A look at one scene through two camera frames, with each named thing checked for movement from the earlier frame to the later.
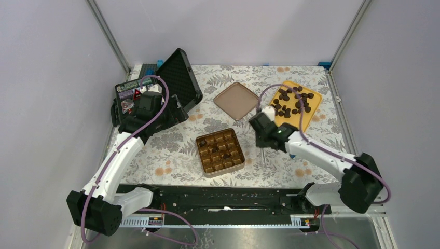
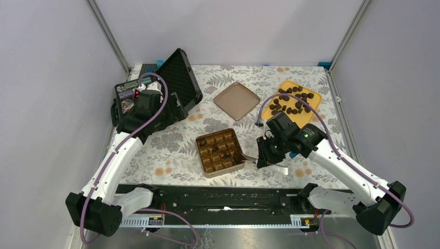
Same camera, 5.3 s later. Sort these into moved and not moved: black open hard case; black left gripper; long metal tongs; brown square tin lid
Moved: long metal tongs
Not moved: black open hard case; black left gripper; brown square tin lid
